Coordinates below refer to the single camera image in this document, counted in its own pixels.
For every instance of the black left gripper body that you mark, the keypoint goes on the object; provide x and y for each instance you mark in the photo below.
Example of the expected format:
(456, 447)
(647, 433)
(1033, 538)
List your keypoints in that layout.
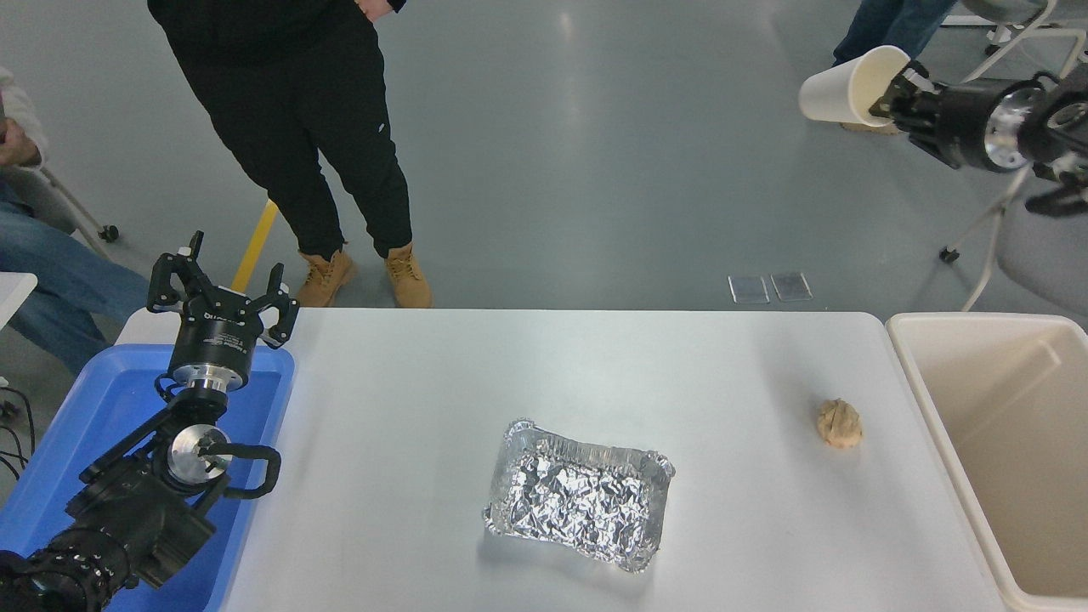
(214, 336)

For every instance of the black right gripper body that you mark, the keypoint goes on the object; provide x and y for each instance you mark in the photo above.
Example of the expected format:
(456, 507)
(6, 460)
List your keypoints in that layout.
(952, 123)

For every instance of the white paper cup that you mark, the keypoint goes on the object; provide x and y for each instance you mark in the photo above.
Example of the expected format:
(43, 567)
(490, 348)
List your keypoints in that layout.
(837, 89)

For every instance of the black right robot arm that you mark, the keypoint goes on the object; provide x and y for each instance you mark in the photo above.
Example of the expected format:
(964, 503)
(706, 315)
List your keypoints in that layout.
(1058, 127)

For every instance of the seated person's hand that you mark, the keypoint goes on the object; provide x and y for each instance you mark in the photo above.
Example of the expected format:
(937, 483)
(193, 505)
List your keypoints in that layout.
(17, 149)

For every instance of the standing person's hand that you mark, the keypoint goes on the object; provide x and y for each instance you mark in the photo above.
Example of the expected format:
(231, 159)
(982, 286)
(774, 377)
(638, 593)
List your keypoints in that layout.
(372, 7)

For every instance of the walking person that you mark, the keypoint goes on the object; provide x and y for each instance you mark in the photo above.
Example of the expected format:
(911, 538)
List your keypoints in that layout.
(892, 21)

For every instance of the wheeled chair under person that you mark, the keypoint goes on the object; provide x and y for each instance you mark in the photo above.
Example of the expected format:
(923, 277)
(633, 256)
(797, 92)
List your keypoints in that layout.
(81, 212)

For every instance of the seated person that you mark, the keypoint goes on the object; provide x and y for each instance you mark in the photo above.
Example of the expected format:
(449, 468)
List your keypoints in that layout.
(59, 272)

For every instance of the blue plastic tray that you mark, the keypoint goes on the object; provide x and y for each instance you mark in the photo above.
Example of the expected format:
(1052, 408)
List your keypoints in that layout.
(110, 399)

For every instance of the small white side table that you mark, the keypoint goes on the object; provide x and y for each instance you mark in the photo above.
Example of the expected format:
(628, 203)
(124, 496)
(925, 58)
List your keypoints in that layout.
(15, 293)

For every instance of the clear floor socket cover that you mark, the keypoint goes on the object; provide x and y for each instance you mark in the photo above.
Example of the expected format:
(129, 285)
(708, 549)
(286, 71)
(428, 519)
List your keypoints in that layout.
(791, 286)
(749, 288)

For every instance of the standing person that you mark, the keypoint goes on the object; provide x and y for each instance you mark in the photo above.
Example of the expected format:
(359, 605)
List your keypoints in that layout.
(285, 102)

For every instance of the crumpled tan paper ball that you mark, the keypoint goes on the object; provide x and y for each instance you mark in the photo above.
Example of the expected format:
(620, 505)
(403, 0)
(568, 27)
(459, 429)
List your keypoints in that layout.
(840, 423)

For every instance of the large pale plastic bin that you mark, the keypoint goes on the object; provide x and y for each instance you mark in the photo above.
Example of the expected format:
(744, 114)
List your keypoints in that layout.
(1003, 442)

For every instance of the crumpled silver foil tray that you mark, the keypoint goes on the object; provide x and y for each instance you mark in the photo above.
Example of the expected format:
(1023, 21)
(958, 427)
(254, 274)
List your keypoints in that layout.
(578, 501)

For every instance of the white wheeled chair frame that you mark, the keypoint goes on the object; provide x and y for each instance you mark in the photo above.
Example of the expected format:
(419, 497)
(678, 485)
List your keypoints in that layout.
(1033, 21)

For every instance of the grey chair with white frame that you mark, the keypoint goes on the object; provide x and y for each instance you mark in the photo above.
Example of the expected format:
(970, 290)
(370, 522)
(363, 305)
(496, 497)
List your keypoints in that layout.
(1045, 255)

